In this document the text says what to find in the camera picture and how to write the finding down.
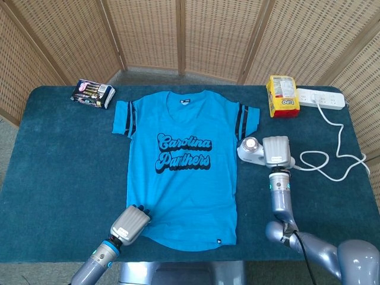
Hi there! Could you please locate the white power strip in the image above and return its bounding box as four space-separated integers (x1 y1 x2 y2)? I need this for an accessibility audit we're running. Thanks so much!
296 88 346 110

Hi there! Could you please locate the woven rattan folding screen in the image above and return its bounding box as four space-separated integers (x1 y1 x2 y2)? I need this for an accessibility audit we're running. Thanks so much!
0 0 380 163

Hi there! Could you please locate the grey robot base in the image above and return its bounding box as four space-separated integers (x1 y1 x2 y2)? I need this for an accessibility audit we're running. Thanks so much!
118 260 247 285

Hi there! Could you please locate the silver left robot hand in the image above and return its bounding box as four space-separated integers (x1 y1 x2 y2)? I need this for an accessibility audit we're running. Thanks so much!
110 204 153 246

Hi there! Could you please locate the yellow red snack package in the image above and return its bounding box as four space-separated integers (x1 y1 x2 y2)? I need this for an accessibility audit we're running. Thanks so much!
265 75 300 119

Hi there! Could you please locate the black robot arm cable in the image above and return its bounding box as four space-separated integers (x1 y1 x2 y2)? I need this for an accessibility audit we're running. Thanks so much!
292 230 318 285

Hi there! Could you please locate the blue Carolina Panthers t-shirt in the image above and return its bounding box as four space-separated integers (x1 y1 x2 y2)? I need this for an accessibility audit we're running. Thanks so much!
111 90 261 252

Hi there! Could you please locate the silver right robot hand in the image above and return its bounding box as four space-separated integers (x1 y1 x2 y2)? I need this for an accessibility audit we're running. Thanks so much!
262 135 292 170

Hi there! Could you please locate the dark snack package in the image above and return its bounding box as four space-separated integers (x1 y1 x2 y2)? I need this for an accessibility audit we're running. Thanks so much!
70 78 116 110

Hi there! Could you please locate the white power cord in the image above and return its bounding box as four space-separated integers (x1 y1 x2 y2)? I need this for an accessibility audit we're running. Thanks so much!
292 99 371 182

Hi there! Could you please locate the teal carpet table cover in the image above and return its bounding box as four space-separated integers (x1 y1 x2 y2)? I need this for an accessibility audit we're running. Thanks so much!
0 85 380 264

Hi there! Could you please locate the white handheld garment steamer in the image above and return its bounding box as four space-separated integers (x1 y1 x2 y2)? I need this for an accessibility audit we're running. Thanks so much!
236 137 296 170

